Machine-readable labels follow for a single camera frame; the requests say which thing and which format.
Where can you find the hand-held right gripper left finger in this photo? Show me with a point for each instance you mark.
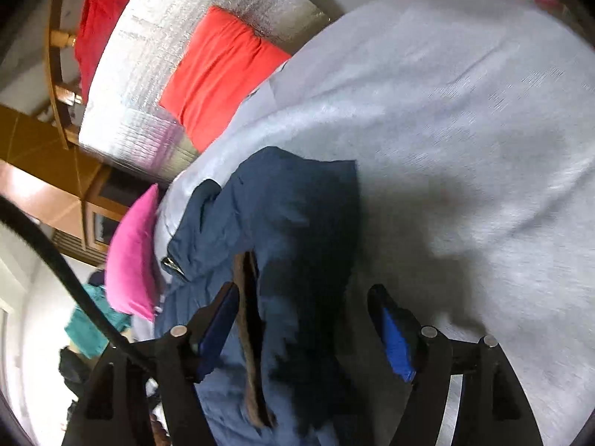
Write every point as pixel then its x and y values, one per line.
pixel 218 320

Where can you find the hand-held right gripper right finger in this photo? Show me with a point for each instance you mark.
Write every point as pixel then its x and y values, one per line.
pixel 397 339

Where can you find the navy puffer jacket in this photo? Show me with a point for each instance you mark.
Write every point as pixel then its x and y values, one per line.
pixel 297 223

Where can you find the pink pillow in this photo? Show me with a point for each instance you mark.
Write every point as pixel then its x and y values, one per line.
pixel 132 260

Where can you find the teal cloth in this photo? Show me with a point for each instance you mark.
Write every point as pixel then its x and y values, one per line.
pixel 93 330

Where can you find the black bag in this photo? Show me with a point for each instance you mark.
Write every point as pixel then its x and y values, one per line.
pixel 74 367

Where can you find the wooden cabinet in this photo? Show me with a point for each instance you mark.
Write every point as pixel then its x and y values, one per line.
pixel 46 204

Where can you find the grey blanket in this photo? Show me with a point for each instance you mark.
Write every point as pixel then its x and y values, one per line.
pixel 465 125

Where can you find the silver foil insulation panel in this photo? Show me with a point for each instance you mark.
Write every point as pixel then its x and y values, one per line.
pixel 139 102

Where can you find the orange-red pillow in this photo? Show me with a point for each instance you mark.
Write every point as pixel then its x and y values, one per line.
pixel 218 69

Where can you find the wooden column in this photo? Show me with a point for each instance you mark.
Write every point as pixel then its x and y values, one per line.
pixel 37 134

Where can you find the wooden stair railing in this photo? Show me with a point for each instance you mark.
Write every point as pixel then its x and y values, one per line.
pixel 54 55

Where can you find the red cloth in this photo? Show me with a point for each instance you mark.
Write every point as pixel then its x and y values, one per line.
pixel 102 18

